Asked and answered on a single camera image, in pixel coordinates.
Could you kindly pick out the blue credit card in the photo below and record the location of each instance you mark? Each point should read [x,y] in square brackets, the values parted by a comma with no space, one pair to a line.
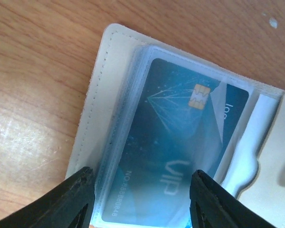
[183,122]

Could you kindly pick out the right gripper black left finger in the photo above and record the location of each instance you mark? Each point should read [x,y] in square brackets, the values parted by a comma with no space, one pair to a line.
[68,205]

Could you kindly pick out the beige card holder wallet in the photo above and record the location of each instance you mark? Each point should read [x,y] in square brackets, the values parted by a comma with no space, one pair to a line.
[265,195]

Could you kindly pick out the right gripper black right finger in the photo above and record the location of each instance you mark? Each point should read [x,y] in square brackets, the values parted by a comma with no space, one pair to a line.
[212,206]

